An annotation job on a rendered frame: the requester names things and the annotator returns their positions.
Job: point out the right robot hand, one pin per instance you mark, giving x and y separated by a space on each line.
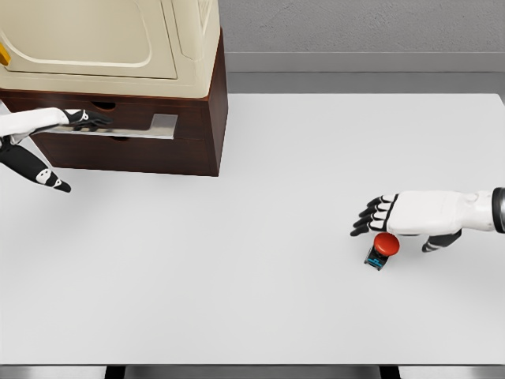
426 211

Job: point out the red button switch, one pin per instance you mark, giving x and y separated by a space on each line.
386 244

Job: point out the brown cabinet drawer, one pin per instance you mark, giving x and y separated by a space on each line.
138 109
118 156

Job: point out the brown wooden cabinet body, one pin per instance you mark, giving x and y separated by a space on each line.
218 118

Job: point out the cream cabinet upper unit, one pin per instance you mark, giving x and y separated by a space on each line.
98 35

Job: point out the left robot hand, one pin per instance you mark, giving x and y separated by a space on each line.
35 120

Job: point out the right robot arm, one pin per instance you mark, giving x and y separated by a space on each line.
487 211

